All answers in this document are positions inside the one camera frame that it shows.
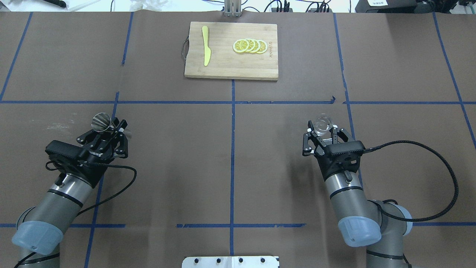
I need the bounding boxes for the small clear glass cup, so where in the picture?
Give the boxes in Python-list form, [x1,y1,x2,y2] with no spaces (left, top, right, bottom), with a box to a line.
[311,114,338,141]

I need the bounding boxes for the bamboo cutting board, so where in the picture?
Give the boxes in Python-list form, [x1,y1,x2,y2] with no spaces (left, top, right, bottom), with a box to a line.
[184,22,279,81]

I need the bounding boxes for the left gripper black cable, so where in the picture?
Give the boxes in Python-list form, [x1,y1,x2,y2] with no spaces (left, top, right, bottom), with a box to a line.
[45,160,137,220]

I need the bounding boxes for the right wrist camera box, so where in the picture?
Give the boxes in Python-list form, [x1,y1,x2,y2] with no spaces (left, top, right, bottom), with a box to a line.
[323,141,365,157]

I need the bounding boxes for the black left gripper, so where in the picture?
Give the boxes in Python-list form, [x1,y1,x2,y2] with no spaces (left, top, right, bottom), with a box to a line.
[56,118,129,188]

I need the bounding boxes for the steel jigger measuring cup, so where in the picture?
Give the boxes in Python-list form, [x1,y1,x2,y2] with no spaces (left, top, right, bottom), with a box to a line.
[91,113,132,139]

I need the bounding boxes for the front lemon slice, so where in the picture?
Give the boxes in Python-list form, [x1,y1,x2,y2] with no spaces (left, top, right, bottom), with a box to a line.
[233,39,248,53]

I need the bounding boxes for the aluminium frame post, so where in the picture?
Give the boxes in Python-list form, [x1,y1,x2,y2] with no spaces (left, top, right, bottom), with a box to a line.
[223,0,242,17]

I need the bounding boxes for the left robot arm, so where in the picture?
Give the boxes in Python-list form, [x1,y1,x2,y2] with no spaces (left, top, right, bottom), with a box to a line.
[12,113,129,268]

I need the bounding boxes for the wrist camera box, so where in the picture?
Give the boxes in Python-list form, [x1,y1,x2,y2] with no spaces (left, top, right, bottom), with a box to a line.
[45,140,88,165]
[323,141,365,157]

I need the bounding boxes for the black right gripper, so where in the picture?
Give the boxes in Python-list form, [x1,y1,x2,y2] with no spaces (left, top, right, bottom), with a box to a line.
[302,120,364,181]

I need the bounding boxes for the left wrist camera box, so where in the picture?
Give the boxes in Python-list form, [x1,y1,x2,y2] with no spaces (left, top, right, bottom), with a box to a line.
[45,140,88,165]

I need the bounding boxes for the yellow plastic knife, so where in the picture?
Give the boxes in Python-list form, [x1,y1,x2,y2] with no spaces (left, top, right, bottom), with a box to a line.
[201,25,212,67]

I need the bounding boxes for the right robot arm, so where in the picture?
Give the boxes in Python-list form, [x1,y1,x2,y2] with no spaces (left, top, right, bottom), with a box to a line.
[302,117,413,268]

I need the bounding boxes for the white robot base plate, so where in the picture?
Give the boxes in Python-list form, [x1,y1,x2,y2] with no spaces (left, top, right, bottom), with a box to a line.
[181,256,280,268]

